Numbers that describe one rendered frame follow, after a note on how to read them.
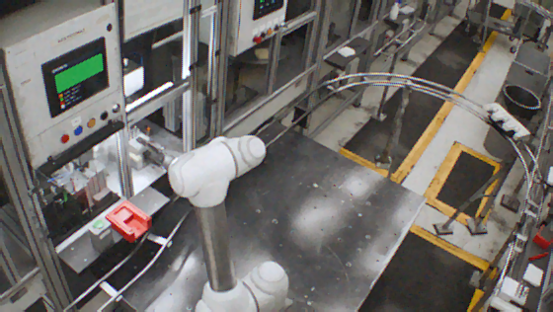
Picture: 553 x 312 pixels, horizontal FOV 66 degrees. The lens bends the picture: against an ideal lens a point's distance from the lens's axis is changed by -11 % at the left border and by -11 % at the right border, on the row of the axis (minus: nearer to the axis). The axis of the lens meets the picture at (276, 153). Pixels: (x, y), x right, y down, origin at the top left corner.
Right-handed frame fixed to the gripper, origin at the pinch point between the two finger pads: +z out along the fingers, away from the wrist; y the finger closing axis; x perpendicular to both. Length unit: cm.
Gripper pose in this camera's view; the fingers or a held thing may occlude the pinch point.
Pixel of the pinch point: (142, 145)
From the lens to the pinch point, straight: 227.8
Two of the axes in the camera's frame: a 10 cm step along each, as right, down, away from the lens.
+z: -8.2, -4.5, 3.6
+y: 1.3, -7.5, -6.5
